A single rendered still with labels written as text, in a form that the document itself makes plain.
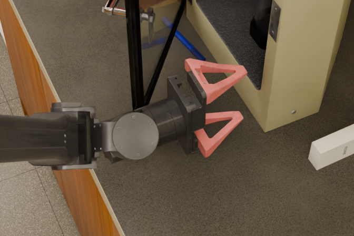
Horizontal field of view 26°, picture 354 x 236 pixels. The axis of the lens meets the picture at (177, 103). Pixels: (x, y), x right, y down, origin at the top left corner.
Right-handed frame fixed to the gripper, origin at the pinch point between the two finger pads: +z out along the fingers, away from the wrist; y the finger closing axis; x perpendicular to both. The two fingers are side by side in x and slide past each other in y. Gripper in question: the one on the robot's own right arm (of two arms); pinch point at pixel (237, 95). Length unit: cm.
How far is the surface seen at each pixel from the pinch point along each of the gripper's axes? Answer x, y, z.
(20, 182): 84, -120, -26
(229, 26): 29.0, -19.0, 14.3
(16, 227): 69, -120, -32
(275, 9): 10.8, 1.9, 11.7
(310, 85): 9.6, -17.7, 19.6
